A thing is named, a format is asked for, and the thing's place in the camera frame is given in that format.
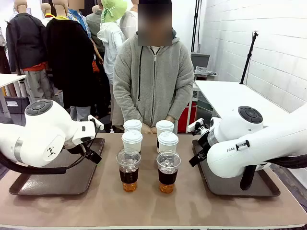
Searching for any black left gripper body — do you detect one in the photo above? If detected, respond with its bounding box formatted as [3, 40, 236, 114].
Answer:
[66, 143, 86, 155]

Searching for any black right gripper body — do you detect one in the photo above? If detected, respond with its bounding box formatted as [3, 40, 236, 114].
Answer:
[198, 130, 212, 157]

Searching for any iced coffee dome-lid cup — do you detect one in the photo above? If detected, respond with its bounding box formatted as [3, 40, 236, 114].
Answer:
[156, 150, 182, 194]
[116, 147, 142, 193]

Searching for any person's left forearm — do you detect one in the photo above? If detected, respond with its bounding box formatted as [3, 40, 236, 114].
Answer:
[167, 86, 194, 122]

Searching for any person's right forearm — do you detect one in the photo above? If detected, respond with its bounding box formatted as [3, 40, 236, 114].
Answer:
[113, 88, 145, 127]

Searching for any brown plastic serving tray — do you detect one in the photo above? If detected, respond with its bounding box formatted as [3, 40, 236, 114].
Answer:
[9, 138, 106, 196]
[191, 139, 281, 197]

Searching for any person's right hand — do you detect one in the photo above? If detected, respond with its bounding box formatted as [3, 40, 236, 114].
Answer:
[141, 124, 158, 135]

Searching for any red box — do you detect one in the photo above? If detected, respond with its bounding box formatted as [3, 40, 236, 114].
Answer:
[177, 102, 198, 134]

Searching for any white lidded paper cup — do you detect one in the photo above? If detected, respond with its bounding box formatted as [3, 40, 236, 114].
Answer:
[157, 131, 179, 153]
[121, 130, 143, 154]
[155, 120, 175, 153]
[123, 119, 142, 133]

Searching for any large white table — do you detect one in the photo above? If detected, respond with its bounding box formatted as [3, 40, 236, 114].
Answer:
[194, 80, 290, 127]

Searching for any gray basket with clutter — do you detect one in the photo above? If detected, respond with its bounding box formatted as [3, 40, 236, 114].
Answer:
[194, 66, 218, 81]

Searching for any dark storage bin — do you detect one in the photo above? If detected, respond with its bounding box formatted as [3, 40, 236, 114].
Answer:
[4, 95, 31, 115]

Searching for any person in gray hoodie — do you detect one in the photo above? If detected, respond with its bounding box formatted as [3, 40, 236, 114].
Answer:
[112, 0, 195, 135]

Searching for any gray plastic bin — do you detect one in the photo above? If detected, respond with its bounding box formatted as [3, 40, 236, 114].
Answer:
[191, 52, 211, 70]

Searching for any mannequin in black coat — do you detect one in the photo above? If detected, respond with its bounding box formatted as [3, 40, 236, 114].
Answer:
[45, 0, 97, 122]

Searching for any black tripod pole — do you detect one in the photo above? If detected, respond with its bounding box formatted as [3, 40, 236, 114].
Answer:
[239, 30, 259, 85]

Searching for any mannequin with green hat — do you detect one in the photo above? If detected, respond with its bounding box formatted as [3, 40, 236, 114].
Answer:
[97, 0, 128, 125]

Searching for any mannequin in dark gray jacket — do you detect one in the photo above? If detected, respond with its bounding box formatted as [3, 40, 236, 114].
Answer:
[6, 0, 52, 103]

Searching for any black light stand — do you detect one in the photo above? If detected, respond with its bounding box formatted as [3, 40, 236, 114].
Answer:
[191, 0, 202, 53]

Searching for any mannequin in olive jacket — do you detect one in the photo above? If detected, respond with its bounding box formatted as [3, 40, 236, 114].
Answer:
[86, 4, 106, 55]

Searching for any mannequin with yellow collar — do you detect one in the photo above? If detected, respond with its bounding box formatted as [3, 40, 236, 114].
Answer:
[40, 2, 56, 26]

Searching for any mannequin in blue shirt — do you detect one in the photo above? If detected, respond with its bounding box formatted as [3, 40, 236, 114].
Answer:
[67, 0, 100, 72]

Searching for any mannequin in white top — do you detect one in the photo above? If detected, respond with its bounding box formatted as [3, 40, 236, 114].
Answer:
[119, 0, 139, 40]

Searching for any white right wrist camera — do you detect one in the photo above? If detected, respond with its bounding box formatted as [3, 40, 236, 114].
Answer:
[187, 117, 204, 133]

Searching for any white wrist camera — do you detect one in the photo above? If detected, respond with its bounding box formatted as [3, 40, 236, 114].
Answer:
[87, 115, 105, 131]
[187, 117, 204, 133]

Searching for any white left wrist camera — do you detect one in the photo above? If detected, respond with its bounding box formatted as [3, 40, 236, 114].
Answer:
[87, 115, 105, 131]

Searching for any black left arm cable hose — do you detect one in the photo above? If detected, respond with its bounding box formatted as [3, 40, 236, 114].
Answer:
[0, 138, 101, 175]

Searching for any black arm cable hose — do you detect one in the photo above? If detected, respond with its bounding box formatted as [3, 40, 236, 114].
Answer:
[0, 138, 101, 175]
[239, 153, 307, 191]

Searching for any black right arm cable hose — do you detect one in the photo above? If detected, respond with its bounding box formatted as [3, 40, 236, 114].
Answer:
[239, 153, 307, 191]

